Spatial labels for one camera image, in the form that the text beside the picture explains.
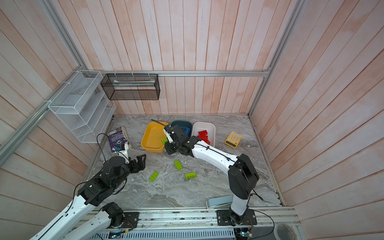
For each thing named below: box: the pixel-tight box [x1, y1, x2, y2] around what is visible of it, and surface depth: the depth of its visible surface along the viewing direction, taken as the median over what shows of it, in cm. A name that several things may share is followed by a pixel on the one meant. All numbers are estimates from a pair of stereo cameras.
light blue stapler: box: [206, 195, 233, 209], surface depth 79 cm
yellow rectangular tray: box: [141, 121, 169, 153], surface depth 105 cm
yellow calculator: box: [224, 131, 243, 149], surface depth 106 cm
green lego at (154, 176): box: [148, 171, 160, 182], surface depth 90 cm
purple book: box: [107, 126, 130, 153], surface depth 106 cm
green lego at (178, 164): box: [174, 160, 183, 171], surface depth 93 cm
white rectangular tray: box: [191, 121, 216, 148], surface depth 110 cm
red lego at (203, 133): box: [198, 130, 208, 136], surface depth 109 cm
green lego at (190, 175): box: [185, 172, 197, 180], surface depth 88 cm
